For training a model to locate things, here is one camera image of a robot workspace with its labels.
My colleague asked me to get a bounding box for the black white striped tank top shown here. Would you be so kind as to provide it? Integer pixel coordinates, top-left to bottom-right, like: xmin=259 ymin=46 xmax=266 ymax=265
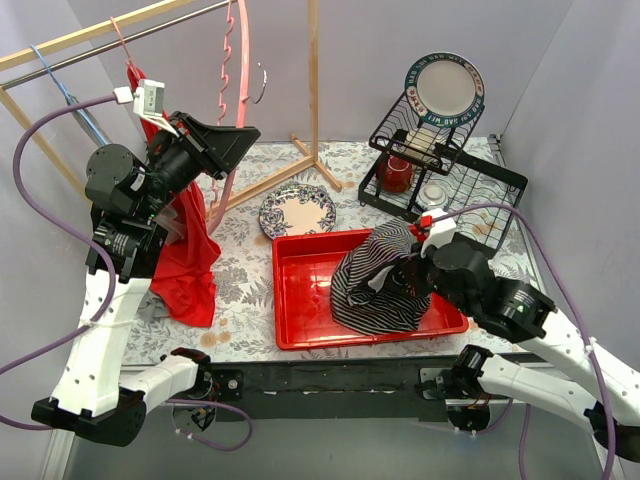
xmin=330 ymin=219 xmax=431 ymax=335

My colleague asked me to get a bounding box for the red tank top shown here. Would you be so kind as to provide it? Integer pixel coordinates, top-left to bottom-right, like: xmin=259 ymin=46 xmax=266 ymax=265
xmin=125 ymin=67 xmax=222 ymax=329

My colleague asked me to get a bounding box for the thin pink wire hanger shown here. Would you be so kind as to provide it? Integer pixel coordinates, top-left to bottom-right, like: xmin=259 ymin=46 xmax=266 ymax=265
xmin=109 ymin=17 xmax=135 ymax=70

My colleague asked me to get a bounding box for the thick pink plastic hanger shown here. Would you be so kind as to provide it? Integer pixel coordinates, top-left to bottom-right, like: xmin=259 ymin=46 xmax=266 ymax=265
xmin=206 ymin=0 xmax=268 ymax=235

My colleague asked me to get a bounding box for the grey tank top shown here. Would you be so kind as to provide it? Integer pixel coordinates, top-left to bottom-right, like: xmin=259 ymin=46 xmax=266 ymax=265
xmin=138 ymin=207 xmax=185 ymax=322

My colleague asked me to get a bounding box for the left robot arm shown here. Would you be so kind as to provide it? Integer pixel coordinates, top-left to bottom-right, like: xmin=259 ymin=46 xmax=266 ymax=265
xmin=31 ymin=112 xmax=260 ymax=447

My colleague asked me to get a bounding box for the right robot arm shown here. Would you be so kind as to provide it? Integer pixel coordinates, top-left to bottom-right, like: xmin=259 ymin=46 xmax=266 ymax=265
xmin=382 ymin=242 xmax=639 ymax=462

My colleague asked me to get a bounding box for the floral table mat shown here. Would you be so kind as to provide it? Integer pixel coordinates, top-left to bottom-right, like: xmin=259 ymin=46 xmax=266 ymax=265
xmin=124 ymin=142 xmax=546 ymax=366

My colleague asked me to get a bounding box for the blue white small bowl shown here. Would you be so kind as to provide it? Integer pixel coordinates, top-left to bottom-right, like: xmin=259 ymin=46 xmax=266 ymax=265
xmin=416 ymin=184 xmax=449 ymax=211

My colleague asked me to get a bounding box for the wooden clothes rack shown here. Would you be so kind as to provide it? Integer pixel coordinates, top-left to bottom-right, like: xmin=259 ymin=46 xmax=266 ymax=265
xmin=0 ymin=0 xmax=344 ymax=221

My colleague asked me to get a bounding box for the blue floral plate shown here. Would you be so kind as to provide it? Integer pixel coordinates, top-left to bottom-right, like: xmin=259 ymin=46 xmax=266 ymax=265
xmin=259 ymin=184 xmax=337 ymax=240

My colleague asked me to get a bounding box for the red bowl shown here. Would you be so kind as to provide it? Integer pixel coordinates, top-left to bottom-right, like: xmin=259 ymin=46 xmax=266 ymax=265
xmin=376 ymin=156 xmax=413 ymax=193

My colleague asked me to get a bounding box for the red plastic tray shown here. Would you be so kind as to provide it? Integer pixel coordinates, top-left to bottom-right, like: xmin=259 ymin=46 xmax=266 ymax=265
xmin=272 ymin=229 xmax=469 ymax=350

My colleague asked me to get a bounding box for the cream ceramic cup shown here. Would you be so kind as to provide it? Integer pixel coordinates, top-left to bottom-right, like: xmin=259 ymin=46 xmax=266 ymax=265
xmin=403 ymin=128 xmax=446 ymax=158

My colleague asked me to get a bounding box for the green rimmed white plate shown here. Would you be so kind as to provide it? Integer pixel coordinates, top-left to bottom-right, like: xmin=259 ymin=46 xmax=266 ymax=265
xmin=404 ymin=52 xmax=485 ymax=128

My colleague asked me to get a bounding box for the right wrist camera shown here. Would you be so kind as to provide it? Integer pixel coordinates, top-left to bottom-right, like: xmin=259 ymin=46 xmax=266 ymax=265
xmin=416 ymin=208 xmax=457 ymax=258

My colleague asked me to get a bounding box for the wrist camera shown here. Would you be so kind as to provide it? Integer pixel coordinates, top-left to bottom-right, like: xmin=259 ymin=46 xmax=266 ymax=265
xmin=416 ymin=208 xmax=457 ymax=258
xmin=113 ymin=79 xmax=178 ymax=137

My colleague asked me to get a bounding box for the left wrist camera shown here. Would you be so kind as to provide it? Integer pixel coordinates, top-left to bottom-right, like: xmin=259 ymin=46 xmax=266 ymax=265
xmin=113 ymin=79 xmax=178 ymax=137

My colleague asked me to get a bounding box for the black wire dish rack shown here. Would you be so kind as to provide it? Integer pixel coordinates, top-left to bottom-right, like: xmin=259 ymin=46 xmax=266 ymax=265
xmin=357 ymin=92 xmax=529 ymax=263

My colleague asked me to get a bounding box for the blue wire hanger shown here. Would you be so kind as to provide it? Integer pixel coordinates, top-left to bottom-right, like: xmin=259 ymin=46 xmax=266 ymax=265
xmin=30 ymin=45 xmax=111 ymax=147

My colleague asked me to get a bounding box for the black base frame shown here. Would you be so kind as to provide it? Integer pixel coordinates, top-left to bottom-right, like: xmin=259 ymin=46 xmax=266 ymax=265
xmin=169 ymin=357 xmax=506 ymax=434

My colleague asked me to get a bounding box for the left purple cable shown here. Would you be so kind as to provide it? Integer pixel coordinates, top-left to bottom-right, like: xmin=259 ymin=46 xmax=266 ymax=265
xmin=0 ymin=94 xmax=255 ymax=451

